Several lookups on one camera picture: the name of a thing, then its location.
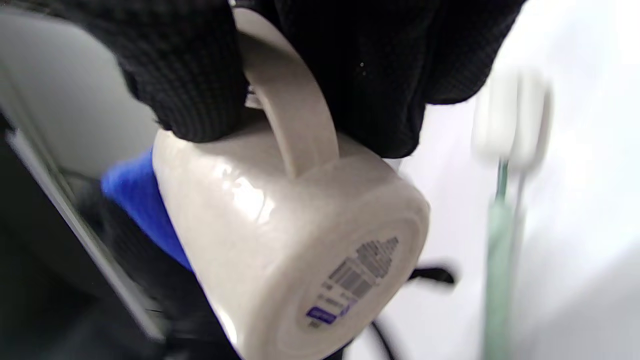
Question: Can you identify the beige water cup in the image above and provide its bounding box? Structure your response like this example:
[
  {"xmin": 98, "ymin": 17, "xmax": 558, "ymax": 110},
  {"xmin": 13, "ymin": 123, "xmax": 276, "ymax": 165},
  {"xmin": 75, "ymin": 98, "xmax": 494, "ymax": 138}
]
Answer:
[{"xmin": 152, "ymin": 7, "xmax": 431, "ymax": 360}]

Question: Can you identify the person's right hand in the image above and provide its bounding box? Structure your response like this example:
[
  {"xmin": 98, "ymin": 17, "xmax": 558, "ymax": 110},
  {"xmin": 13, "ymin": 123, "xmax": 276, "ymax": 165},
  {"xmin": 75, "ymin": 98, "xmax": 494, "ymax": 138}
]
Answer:
[{"xmin": 10, "ymin": 0, "xmax": 527, "ymax": 159}]

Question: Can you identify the white green cup brush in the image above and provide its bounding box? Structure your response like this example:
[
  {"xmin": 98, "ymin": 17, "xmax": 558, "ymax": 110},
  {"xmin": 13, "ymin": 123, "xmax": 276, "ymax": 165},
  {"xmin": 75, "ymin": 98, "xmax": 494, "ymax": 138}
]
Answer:
[{"xmin": 472, "ymin": 69, "xmax": 554, "ymax": 360}]

